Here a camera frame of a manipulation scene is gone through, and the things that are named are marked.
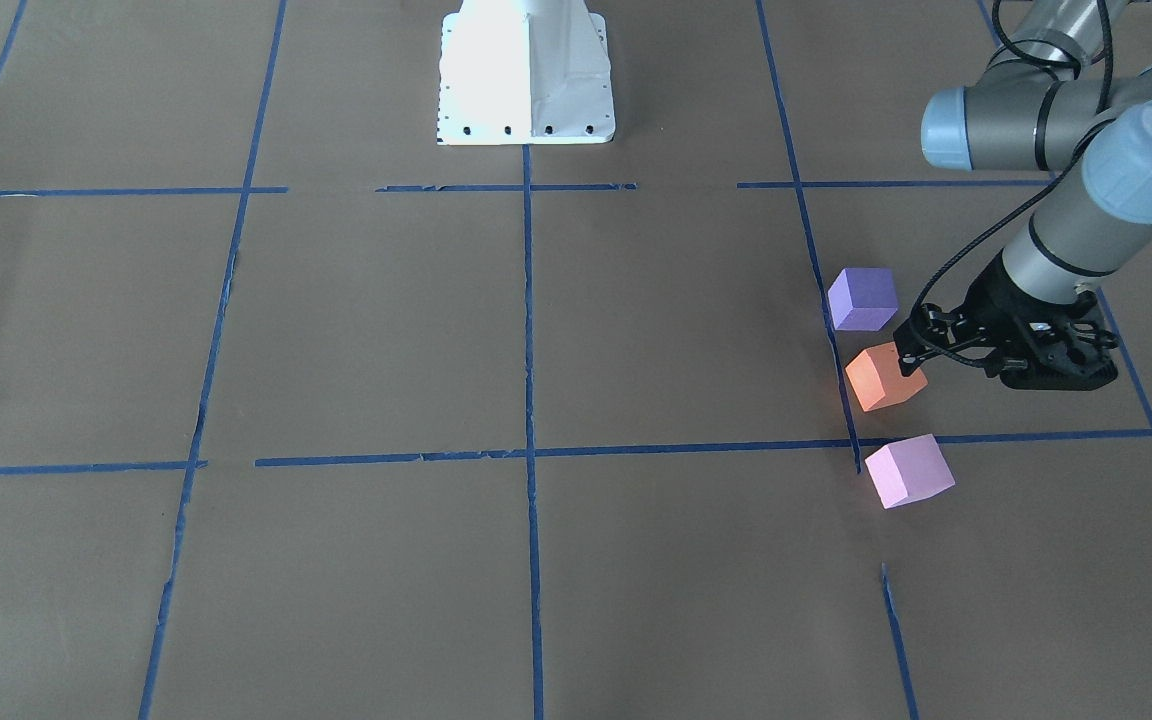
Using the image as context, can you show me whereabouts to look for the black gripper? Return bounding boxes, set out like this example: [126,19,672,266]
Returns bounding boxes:
[893,256,1119,391]

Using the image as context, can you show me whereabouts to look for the orange foam block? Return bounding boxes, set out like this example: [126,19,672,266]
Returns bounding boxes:
[844,342,929,414]

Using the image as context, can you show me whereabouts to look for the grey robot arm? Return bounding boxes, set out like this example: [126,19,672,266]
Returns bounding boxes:
[893,1,1152,391]

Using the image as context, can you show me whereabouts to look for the purple foam block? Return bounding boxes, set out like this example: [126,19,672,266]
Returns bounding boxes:
[826,266,900,332]

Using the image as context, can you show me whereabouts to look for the pink foam block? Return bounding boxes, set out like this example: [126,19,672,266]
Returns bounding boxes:
[864,434,956,509]

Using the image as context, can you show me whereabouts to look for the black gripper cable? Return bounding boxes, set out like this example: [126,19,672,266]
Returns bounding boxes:
[911,0,1137,367]

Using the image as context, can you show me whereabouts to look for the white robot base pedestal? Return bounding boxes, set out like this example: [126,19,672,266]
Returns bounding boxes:
[435,1,617,146]

